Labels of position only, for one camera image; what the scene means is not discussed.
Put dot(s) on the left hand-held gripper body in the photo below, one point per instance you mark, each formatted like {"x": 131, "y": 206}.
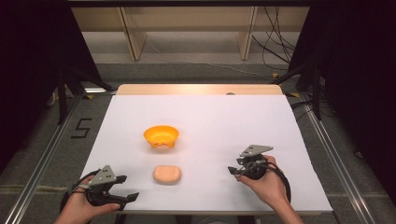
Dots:
{"x": 102, "y": 178}

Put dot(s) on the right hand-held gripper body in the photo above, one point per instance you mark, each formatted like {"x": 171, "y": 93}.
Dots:
{"x": 253, "y": 169}

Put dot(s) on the peach oval bread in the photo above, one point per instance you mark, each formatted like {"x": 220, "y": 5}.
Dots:
{"x": 167, "y": 174}

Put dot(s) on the orange plastic bowl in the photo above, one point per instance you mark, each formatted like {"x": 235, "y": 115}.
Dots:
{"x": 161, "y": 135}

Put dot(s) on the person's right hand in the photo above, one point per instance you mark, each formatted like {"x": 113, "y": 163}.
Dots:
{"x": 271, "y": 186}

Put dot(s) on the person's left hand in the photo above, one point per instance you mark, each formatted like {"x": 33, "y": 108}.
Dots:
{"x": 76, "y": 207}

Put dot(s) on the white table sheet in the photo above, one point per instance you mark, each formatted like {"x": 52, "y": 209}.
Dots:
{"x": 218, "y": 124}

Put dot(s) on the black metal stand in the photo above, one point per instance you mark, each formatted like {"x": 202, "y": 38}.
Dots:
{"x": 314, "y": 87}
{"x": 63, "y": 93}

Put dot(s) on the black curtain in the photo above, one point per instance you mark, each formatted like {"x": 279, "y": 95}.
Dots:
{"x": 28, "y": 62}
{"x": 361, "y": 62}

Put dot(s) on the beige wooden furniture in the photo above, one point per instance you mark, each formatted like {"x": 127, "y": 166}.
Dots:
{"x": 186, "y": 18}

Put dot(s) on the aluminium floor rail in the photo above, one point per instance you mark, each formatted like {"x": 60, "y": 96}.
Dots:
{"x": 40, "y": 165}
{"x": 339, "y": 161}

